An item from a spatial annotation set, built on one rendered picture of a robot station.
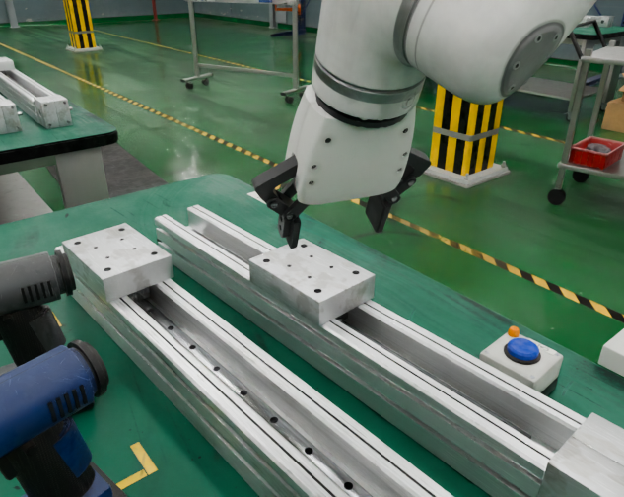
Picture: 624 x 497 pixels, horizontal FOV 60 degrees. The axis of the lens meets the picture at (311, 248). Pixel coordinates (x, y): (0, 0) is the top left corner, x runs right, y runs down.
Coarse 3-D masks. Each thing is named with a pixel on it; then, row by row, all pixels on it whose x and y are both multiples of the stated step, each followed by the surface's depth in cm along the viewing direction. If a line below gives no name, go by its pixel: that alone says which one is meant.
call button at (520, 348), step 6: (510, 342) 73; (516, 342) 73; (522, 342) 73; (528, 342) 73; (510, 348) 72; (516, 348) 72; (522, 348) 71; (528, 348) 72; (534, 348) 72; (516, 354) 71; (522, 354) 71; (528, 354) 71; (534, 354) 71; (528, 360) 71
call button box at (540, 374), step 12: (504, 336) 76; (492, 348) 74; (504, 348) 73; (540, 348) 74; (492, 360) 72; (504, 360) 71; (516, 360) 71; (540, 360) 71; (552, 360) 71; (504, 372) 71; (516, 372) 70; (528, 372) 69; (540, 372) 69; (552, 372) 71; (528, 384) 68; (540, 384) 70; (552, 384) 73
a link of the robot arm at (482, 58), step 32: (448, 0) 29; (480, 0) 28; (512, 0) 28; (544, 0) 28; (576, 0) 29; (416, 32) 31; (448, 32) 30; (480, 32) 29; (512, 32) 28; (544, 32) 29; (416, 64) 33; (448, 64) 30; (480, 64) 29; (512, 64) 29; (480, 96) 31
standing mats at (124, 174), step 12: (108, 156) 412; (120, 156) 412; (132, 156) 414; (48, 168) 390; (108, 168) 388; (120, 168) 388; (132, 168) 388; (144, 168) 388; (108, 180) 365; (120, 180) 365; (132, 180) 365; (144, 180) 365; (156, 180) 365; (108, 192) 346; (120, 192) 346
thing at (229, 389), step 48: (144, 336) 73; (192, 336) 78; (240, 336) 72; (192, 384) 64; (240, 384) 68; (288, 384) 64; (240, 432) 58; (288, 432) 61; (336, 432) 58; (288, 480) 53; (336, 480) 55; (384, 480) 53; (432, 480) 52
